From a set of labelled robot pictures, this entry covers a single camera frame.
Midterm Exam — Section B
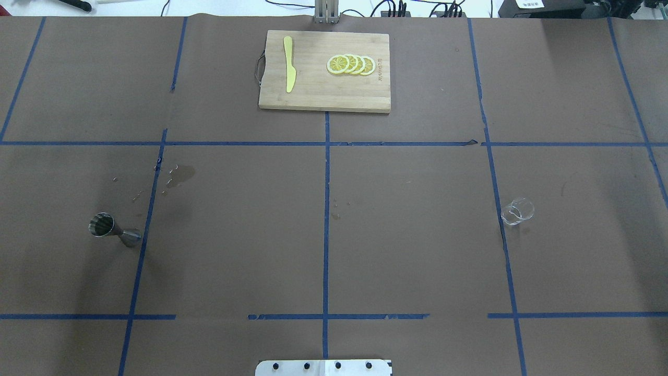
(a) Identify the yellow plastic knife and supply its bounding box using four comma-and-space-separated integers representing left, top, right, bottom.
282, 36, 296, 93

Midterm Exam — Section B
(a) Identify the steel double jigger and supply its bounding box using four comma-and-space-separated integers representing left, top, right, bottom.
88, 212, 142, 248

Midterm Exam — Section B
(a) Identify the aluminium frame post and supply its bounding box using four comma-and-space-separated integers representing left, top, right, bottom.
313, 0, 340, 25

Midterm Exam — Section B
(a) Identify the clear glass cup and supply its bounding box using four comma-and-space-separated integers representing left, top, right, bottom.
501, 197, 535, 226

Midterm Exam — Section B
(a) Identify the black handled tool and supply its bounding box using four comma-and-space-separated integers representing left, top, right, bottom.
58, 0, 92, 13

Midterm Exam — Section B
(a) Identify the lemon slice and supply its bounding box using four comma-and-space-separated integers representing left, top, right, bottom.
344, 53, 360, 74
359, 56, 376, 76
351, 55, 366, 75
326, 54, 350, 75

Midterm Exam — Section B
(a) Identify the black electronics box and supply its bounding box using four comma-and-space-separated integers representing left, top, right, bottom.
498, 1, 586, 19

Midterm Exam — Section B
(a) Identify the bamboo cutting board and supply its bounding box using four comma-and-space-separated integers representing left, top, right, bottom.
258, 30, 391, 114

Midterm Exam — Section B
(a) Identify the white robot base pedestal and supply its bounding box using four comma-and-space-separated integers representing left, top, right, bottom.
255, 359, 393, 375

